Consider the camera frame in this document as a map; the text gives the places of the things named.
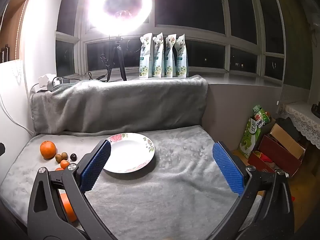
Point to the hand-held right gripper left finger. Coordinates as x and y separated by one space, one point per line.
96 166

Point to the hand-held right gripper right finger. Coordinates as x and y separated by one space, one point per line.
228 167

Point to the dark purple plum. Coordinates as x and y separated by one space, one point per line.
73 157

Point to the white floral plate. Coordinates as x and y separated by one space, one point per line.
130 152

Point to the brown kiwi fruit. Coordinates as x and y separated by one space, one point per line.
58 158
64 156

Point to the orange mango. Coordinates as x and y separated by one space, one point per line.
68 208

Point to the small tangerine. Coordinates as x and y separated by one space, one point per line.
59 169
65 164

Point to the small red box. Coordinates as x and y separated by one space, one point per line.
260 162

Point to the green carton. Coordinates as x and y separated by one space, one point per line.
248 140

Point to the large orange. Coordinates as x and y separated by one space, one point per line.
48 150

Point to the dark red box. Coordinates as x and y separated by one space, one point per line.
280 155

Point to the green snack bag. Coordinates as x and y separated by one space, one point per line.
261 116

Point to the dark grey backrest blanket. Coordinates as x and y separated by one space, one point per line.
120 105

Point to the brown cardboard box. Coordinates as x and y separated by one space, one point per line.
287 137

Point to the light grey seat blanket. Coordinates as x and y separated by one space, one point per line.
162 192

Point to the white power adapter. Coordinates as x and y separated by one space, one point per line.
46 81

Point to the white lace cloth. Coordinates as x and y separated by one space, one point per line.
303 121

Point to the black tripod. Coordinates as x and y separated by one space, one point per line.
117 52

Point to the white green stand-up pouch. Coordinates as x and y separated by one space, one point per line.
145 60
158 60
181 60
170 60

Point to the wooden cabinet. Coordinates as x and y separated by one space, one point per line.
10 30

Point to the white framed window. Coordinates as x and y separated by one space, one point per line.
240 37

